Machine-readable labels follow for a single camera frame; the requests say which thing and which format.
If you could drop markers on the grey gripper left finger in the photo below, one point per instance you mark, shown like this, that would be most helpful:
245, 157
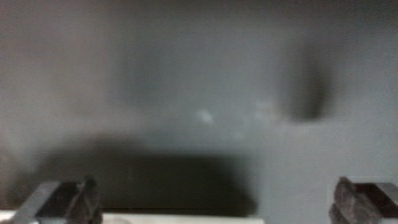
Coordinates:
61, 204

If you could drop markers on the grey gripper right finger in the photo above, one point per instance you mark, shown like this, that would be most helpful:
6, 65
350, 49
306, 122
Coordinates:
365, 203

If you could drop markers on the small white drawer box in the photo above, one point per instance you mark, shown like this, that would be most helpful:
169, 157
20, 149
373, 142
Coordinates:
121, 218

